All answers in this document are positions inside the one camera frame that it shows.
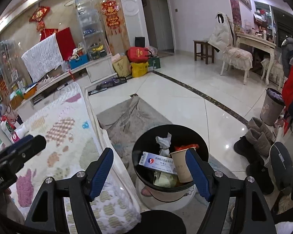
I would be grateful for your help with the white tv cabinet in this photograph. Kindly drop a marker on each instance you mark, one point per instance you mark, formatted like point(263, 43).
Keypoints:
point(88, 75)

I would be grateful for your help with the black trash bin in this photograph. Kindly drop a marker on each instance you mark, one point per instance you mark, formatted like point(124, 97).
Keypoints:
point(180, 135)

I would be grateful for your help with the brown paper cup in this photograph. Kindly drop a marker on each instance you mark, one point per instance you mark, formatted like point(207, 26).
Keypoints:
point(182, 170)

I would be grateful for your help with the bananas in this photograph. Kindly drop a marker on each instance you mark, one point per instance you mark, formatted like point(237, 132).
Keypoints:
point(97, 48)

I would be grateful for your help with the red cloth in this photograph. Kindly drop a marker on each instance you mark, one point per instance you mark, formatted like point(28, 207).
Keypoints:
point(64, 40)

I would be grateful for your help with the black boots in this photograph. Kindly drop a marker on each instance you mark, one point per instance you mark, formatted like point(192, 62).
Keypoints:
point(256, 167)

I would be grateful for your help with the white tissue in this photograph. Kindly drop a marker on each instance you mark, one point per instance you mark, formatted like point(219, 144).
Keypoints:
point(164, 144)

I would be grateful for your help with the red bag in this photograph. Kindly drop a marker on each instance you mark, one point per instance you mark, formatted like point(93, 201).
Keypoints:
point(138, 54)

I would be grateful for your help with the beige paper bag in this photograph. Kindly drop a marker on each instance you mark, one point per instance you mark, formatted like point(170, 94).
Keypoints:
point(122, 66)

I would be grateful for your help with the yellow bag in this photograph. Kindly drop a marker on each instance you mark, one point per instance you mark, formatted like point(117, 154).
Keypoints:
point(139, 69)

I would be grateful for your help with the handheld vacuum cleaner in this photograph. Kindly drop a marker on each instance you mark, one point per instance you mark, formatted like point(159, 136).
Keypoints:
point(111, 83)

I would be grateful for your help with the blue storage box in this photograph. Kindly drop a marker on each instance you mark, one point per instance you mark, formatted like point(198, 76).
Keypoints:
point(74, 63)

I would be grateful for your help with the white puffer jacket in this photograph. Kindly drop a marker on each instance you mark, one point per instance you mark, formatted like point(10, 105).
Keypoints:
point(223, 33)

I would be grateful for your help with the red wrapper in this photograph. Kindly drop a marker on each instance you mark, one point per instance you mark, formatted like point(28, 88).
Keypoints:
point(185, 147)

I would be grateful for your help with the yellow green sponge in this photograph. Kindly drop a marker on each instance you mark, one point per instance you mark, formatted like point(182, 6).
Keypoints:
point(165, 180)

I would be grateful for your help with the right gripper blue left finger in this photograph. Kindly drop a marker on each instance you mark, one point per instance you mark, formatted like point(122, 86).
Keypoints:
point(84, 187)

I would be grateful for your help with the white blue medicine box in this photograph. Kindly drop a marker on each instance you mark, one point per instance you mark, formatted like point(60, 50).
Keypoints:
point(157, 163)

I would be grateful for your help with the grey fur boots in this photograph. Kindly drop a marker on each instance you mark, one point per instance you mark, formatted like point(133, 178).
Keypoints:
point(259, 136)

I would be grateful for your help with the white lace tv cover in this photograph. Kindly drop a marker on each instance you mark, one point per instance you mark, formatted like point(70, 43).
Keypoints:
point(42, 58)

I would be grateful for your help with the grey patterned floor rug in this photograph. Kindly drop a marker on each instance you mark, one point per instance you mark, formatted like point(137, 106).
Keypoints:
point(125, 123)

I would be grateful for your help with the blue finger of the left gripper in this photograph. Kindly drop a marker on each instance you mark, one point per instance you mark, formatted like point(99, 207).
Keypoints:
point(20, 144)

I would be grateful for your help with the clear acrylic shelf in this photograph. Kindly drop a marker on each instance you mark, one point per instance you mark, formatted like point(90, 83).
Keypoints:
point(92, 29)

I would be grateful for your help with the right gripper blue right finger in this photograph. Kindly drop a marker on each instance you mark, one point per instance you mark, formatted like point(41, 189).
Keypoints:
point(216, 190)

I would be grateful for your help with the dark wooden stool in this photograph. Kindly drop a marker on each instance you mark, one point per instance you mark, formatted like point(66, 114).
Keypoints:
point(204, 51)

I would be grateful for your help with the white pink spray bottle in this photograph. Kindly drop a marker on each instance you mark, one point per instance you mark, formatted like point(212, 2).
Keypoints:
point(19, 133)

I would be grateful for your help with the green gift bag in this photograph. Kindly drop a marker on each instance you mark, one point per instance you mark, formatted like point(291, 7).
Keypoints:
point(154, 63)

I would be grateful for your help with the white cushioned chair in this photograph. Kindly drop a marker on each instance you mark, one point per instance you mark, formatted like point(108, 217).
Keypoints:
point(237, 58)

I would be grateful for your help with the grey floral waste basket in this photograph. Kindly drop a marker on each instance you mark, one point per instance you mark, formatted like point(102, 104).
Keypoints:
point(272, 106)

